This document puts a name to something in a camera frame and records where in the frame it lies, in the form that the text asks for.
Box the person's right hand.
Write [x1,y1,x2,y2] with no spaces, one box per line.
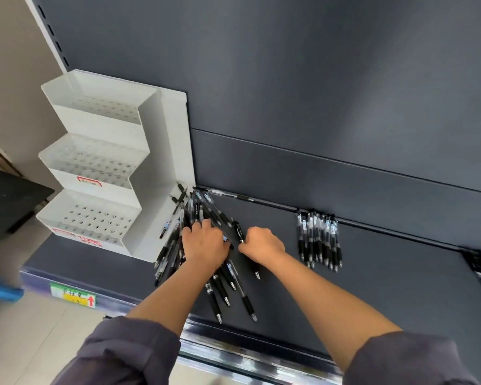
[238,226,286,269]

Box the person's left hand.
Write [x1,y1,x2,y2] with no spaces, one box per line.
[181,219,231,273]

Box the black rubber-grip pen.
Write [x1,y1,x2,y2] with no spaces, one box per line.
[231,219,262,281]

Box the pile of black pens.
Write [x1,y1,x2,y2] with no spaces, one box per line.
[154,182,261,325]

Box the row of clear-barrel pens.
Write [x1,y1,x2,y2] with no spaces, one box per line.
[296,208,344,274]

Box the white tiered pen holder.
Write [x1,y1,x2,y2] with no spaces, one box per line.
[36,69,196,263]

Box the person's left forearm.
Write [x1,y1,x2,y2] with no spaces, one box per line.
[126,260,221,337]

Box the person's right forearm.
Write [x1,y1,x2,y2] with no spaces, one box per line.
[260,252,404,372]

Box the grey left sleeve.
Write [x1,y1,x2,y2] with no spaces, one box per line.
[52,315,182,385]

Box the grey sleeve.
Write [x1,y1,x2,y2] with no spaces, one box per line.
[52,315,182,385]
[343,332,480,385]

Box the yellow green price tag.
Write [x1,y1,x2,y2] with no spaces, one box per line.
[49,282,97,309]

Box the dark grey shelf unit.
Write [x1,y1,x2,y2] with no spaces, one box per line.
[20,0,481,385]

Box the grey right sleeve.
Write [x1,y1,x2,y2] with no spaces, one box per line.
[343,332,480,385]

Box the white slotted shelf upright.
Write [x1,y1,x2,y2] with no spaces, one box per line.
[22,0,72,75]

